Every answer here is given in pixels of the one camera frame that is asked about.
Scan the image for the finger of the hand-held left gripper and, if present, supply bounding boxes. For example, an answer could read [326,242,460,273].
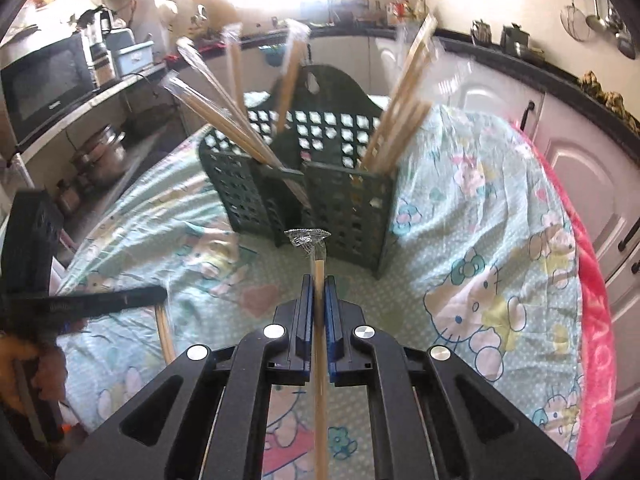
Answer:
[0,285,168,322]

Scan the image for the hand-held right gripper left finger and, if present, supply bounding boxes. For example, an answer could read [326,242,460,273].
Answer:
[55,274,317,480]

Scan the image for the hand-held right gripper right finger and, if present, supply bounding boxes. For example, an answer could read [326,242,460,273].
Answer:
[324,275,583,480]

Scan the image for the green plastic utensil holder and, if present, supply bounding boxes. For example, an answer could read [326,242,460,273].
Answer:
[198,64,399,281]

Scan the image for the person's left hand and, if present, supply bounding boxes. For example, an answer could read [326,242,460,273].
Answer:
[0,332,69,413]

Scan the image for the steel cooking pots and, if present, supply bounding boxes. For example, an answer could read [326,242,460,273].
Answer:
[70,125,129,189]

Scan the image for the black microwave oven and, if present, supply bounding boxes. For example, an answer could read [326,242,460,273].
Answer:
[0,35,97,153]

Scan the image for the cartoon printed bedsheet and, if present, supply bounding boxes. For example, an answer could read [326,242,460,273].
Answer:
[50,92,588,480]

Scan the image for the glass jar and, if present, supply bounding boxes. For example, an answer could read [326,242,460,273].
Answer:
[90,35,117,87]

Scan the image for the light blue box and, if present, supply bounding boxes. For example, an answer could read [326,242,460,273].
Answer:
[112,27,157,79]

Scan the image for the black electric kettle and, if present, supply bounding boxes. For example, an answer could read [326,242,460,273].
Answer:
[77,7,119,36]

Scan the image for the pink blanket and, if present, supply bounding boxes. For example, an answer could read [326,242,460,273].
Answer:
[510,120,620,480]

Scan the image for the black cooking pot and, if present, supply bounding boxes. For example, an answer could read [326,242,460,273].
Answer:
[500,24,547,67]

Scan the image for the brown knobbly produce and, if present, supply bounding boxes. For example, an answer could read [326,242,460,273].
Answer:
[579,71,640,134]

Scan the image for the hanging metal skimmer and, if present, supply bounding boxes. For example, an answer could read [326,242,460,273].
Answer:
[560,0,592,42]

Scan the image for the hanging metal ladle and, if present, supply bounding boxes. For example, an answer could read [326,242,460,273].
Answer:
[585,0,609,34]

